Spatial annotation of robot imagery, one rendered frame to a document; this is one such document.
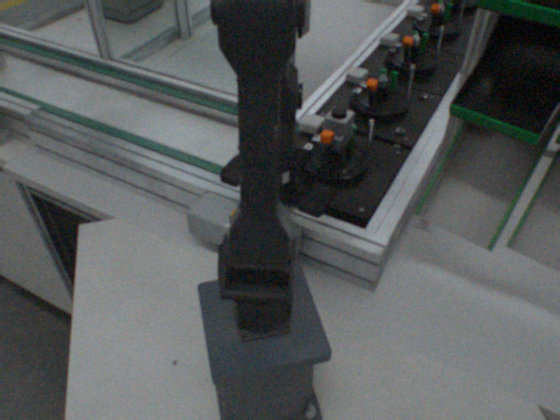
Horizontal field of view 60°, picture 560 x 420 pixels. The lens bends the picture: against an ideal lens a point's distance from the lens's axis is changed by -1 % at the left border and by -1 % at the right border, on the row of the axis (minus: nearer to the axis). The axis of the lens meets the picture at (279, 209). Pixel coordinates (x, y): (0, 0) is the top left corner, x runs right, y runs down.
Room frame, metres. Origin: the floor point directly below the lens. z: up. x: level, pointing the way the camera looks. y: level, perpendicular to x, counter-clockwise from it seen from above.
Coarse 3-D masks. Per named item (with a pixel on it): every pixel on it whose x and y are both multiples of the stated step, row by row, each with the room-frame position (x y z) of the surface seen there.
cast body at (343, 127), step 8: (336, 112) 0.79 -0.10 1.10; (344, 112) 0.79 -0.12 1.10; (352, 112) 0.80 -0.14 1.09; (328, 120) 0.78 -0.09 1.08; (336, 120) 0.78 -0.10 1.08; (344, 120) 0.77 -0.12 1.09; (352, 120) 0.80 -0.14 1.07; (328, 128) 0.78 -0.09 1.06; (336, 128) 0.77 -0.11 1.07; (344, 128) 0.77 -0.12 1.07; (352, 128) 0.80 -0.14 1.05; (336, 136) 0.77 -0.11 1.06; (344, 136) 0.77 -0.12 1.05; (352, 136) 0.81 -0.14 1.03; (320, 144) 0.77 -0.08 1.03; (336, 144) 0.76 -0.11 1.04; (344, 144) 0.77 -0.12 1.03
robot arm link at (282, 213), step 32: (224, 0) 0.42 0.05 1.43; (256, 0) 0.42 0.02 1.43; (288, 0) 0.42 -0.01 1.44; (224, 32) 0.42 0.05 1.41; (256, 32) 0.41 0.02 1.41; (288, 32) 0.41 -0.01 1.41; (256, 64) 0.41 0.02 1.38; (256, 96) 0.41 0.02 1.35; (256, 128) 0.40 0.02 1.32; (256, 160) 0.39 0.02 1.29; (256, 192) 0.39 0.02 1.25; (256, 224) 0.37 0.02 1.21; (288, 224) 0.39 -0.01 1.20; (256, 256) 0.36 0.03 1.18; (288, 256) 0.36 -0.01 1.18
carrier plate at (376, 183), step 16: (304, 144) 0.86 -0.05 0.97; (384, 144) 0.86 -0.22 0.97; (384, 160) 0.80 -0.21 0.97; (400, 160) 0.80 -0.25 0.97; (304, 176) 0.75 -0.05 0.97; (368, 176) 0.75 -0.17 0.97; (384, 176) 0.75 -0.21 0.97; (336, 192) 0.70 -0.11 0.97; (352, 192) 0.70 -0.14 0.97; (368, 192) 0.70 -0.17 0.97; (384, 192) 0.71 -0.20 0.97; (336, 208) 0.66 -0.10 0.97; (352, 208) 0.66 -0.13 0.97; (368, 208) 0.66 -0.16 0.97
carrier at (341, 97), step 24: (360, 72) 1.14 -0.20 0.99; (384, 72) 1.05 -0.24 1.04; (336, 96) 1.06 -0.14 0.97; (360, 96) 1.02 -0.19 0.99; (384, 96) 1.00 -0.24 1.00; (408, 96) 1.06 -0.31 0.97; (432, 96) 1.06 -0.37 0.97; (360, 120) 0.95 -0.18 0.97; (384, 120) 0.94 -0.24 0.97; (408, 120) 0.95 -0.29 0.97; (408, 144) 0.86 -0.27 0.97
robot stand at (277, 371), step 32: (224, 320) 0.36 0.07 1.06; (320, 320) 0.36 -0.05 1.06; (224, 352) 0.31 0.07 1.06; (256, 352) 0.31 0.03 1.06; (288, 352) 0.31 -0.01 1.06; (320, 352) 0.31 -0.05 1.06; (224, 384) 0.31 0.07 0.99; (256, 384) 0.30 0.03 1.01; (288, 384) 0.31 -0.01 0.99; (224, 416) 0.31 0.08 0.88; (256, 416) 0.30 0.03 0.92; (288, 416) 0.31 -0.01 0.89; (320, 416) 0.31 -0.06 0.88
